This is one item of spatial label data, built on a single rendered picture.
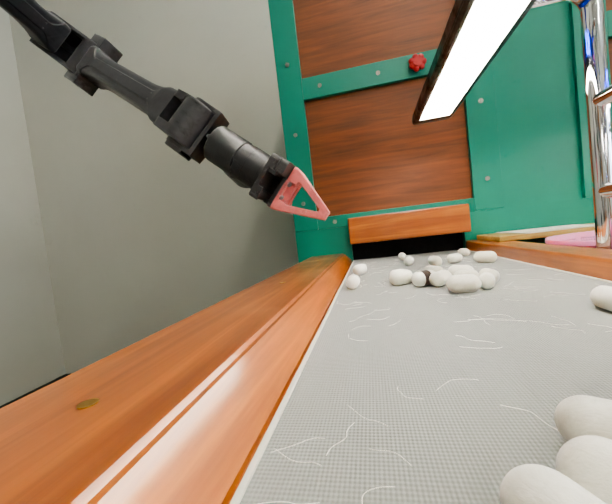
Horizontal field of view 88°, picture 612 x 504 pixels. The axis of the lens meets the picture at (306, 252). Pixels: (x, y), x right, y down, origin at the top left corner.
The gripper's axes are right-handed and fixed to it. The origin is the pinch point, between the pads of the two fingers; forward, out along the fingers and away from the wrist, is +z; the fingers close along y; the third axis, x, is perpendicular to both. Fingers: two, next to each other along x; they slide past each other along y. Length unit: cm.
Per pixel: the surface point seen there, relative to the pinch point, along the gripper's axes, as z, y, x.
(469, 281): 19.4, -6.9, -2.8
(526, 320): 21.1, -17.6, -2.2
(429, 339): 15.1, -20.9, 2.9
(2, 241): -159, 95, 114
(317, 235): -4.9, 45.3, 7.5
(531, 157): 30, 46, -39
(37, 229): -164, 115, 109
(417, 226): 16.2, 39.3, -9.2
